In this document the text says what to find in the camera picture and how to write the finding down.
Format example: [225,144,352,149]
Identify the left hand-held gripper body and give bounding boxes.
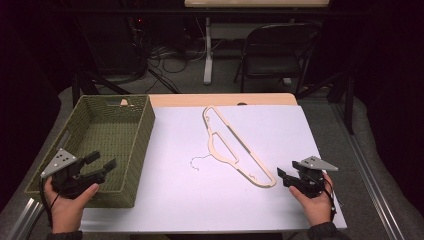
[40,148,107,200]

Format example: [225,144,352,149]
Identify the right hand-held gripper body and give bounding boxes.
[282,155,339,200]

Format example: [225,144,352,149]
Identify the green woven basket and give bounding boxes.
[24,94,157,209]

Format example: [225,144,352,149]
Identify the beige clothes hanger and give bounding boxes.
[190,105,278,189]

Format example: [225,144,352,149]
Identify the person's right hand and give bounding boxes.
[288,173,335,228]

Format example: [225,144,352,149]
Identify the person's left hand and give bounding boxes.
[43,175,101,235]

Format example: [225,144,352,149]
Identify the black stand legs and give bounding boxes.
[295,70,356,136]
[70,64,132,108]

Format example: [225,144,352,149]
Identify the white table mat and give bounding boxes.
[80,104,348,234]

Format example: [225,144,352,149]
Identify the black folding chair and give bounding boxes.
[232,21,323,97]

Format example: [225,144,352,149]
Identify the white desk leg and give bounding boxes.
[202,16,215,86]

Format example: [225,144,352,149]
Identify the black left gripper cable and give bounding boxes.
[38,177,61,232]

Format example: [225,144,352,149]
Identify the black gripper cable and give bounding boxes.
[308,172,338,222]
[38,177,61,232]

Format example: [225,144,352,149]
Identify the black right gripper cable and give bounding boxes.
[308,172,338,222]

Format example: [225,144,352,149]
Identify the aluminium rail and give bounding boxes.
[5,197,45,240]
[331,102,407,240]

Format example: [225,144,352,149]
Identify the bundle of floor cables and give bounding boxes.
[131,16,208,94]

